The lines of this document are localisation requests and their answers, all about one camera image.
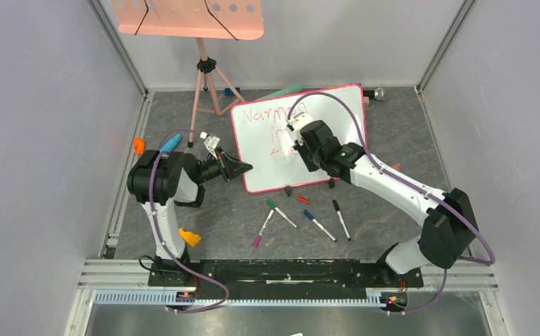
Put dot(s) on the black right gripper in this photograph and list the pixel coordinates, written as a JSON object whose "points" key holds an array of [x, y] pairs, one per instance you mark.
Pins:
{"points": [[303, 152]]}

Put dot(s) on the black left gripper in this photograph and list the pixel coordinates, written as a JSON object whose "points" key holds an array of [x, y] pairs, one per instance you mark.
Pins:
{"points": [[236, 168]]}

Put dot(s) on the pink framed whiteboard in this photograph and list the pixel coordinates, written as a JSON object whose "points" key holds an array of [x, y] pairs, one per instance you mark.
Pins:
{"points": [[264, 141]]}

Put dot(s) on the red marker cap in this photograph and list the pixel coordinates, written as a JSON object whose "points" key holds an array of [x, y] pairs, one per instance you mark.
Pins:
{"points": [[303, 199]]}

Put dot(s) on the black whiteboard marker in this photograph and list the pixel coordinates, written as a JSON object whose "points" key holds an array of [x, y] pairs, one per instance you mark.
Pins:
{"points": [[341, 219]]}

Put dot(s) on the blue whiteboard marker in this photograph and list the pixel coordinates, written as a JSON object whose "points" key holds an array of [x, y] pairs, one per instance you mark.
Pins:
{"points": [[319, 225]]}

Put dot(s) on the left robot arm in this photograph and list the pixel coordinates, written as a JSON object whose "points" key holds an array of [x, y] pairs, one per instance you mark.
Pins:
{"points": [[161, 181]]}

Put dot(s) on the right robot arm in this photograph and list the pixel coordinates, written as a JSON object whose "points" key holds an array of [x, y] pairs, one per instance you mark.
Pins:
{"points": [[443, 238]]}

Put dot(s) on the green whiteboard marker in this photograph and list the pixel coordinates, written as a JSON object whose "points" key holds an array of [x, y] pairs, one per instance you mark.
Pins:
{"points": [[281, 213]]}

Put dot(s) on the purple whiteboard marker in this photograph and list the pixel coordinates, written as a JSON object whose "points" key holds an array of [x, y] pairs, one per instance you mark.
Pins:
{"points": [[263, 228]]}

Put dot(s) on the mint green cylinder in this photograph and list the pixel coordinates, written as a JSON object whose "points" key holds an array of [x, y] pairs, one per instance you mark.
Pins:
{"points": [[292, 89]]}

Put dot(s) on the black microphone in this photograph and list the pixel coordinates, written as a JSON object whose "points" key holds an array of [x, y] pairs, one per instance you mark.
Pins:
{"points": [[377, 94]]}

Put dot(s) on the orange stair toy block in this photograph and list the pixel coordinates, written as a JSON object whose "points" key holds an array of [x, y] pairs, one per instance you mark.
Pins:
{"points": [[192, 239]]}

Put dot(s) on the pink music stand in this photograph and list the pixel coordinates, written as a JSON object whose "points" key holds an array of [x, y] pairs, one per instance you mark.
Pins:
{"points": [[201, 20]]}

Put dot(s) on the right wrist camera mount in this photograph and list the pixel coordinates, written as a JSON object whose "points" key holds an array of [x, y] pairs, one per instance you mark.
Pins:
{"points": [[295, 125]]}

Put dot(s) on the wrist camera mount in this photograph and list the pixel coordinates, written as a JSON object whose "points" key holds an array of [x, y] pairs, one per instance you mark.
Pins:
{"points": [[295, 125], [211, 143]]}

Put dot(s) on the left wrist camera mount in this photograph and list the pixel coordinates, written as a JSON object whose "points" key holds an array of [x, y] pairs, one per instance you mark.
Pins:
{"points": [[211, 143]]}

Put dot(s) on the orange toy block at wall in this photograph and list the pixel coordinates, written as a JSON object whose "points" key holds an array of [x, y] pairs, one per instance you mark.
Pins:
{"points": [[139, 146]]}

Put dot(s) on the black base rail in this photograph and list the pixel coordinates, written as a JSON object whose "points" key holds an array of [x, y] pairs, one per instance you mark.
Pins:
{"points": [[309, 279]]}

